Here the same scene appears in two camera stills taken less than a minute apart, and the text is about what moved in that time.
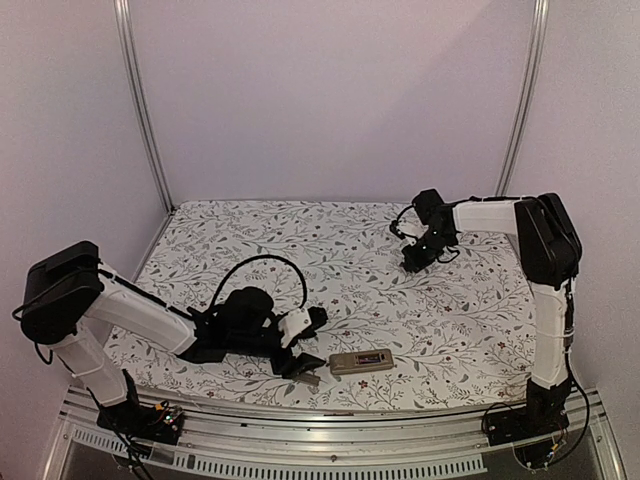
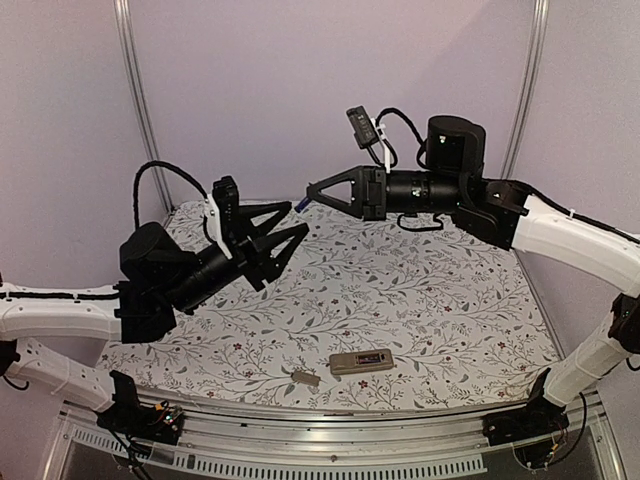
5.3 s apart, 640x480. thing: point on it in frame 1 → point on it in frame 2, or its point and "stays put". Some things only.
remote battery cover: x=308 y=378 stays put
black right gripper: x=417 y=263 → x=373 y=210
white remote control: x=362 y=361 stays put
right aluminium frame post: x=535 y=62 stays put
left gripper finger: x=305 y=362 → x=271 y=241
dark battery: x=369 y=358 stays put
